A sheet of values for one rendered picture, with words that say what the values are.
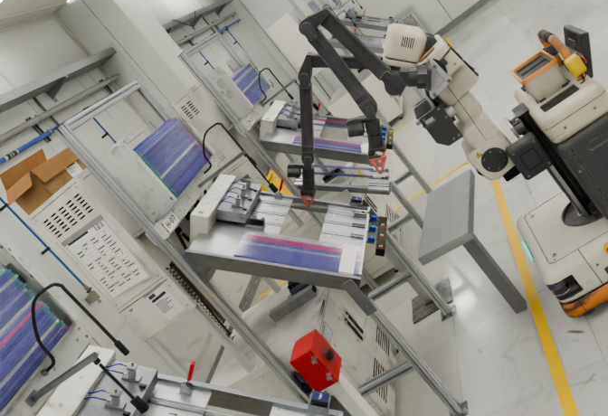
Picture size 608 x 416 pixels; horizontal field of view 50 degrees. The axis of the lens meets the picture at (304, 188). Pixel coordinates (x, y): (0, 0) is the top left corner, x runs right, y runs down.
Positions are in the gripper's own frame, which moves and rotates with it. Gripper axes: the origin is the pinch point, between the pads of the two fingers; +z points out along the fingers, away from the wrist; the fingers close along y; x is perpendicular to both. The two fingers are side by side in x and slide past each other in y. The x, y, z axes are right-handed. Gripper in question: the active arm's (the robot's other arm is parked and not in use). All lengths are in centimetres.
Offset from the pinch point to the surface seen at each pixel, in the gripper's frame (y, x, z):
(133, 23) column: -276, -192, -43
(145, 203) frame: 49, -61, -19
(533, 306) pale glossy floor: 20, 105, 34
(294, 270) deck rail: 60, 3, 2
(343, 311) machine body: 24, 20, 42
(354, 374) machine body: 57, 27, 52
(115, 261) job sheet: 60, -72, 3
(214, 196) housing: 19.2, -40.2, -10.5
